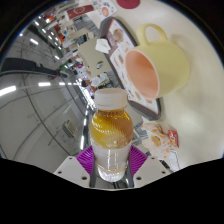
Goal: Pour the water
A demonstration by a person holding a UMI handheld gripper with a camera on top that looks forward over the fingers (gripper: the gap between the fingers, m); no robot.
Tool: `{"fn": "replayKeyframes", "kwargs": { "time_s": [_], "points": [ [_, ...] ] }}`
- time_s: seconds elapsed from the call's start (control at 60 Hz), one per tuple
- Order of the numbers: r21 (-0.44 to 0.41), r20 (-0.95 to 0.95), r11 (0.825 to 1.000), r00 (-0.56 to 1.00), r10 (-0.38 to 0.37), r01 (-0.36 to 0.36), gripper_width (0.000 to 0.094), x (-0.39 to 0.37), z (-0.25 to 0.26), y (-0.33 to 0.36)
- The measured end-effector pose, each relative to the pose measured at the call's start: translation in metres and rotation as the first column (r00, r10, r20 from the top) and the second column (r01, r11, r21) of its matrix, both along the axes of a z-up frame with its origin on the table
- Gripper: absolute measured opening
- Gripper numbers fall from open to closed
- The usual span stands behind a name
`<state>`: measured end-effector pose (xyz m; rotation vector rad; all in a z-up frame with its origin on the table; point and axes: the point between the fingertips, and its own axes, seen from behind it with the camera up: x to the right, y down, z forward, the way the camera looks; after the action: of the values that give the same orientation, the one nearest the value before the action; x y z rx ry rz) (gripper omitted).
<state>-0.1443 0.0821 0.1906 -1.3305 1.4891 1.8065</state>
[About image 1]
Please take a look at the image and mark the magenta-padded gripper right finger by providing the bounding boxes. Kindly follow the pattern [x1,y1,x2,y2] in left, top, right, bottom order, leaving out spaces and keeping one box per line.
[128,145,172,189]

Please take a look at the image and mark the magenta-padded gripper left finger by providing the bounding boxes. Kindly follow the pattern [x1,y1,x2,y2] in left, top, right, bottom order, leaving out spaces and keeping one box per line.
[53,145,98,189]

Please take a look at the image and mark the clear plastic drink bottle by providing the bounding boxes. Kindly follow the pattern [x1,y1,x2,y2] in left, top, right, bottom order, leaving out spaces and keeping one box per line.
[88,87,135,183]

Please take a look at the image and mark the clear plastic food bag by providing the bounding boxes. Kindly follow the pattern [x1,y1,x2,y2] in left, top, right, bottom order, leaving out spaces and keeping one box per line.
[140,121,173,160]

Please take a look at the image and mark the ceiling air conditioner unit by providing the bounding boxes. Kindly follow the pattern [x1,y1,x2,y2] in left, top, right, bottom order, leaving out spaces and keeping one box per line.
[63,119,79,138]

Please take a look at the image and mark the white printed card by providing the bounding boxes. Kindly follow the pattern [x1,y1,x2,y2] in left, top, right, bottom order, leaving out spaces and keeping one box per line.
[164,149,182,173]

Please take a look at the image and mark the person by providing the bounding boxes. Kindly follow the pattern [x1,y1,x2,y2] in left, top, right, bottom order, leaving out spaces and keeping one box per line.
[89,74,108,89]

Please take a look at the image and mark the yellow mug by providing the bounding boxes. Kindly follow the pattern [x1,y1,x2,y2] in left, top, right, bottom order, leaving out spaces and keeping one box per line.
[124,23,191,100]

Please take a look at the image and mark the group of ceiling lights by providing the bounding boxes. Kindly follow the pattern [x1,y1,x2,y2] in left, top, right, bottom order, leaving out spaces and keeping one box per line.
[0,19,88,151]

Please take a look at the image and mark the beige chair with oval hole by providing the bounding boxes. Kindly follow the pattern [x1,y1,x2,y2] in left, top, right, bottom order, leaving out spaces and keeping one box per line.
[77,36,116,79]

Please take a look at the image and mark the crumpled white napkin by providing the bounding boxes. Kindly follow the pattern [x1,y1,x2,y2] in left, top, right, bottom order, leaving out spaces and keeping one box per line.
[94,38,112,54]

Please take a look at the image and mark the colourful sticker sheet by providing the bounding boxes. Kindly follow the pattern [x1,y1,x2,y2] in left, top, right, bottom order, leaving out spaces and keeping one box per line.
[91,0,118,18]

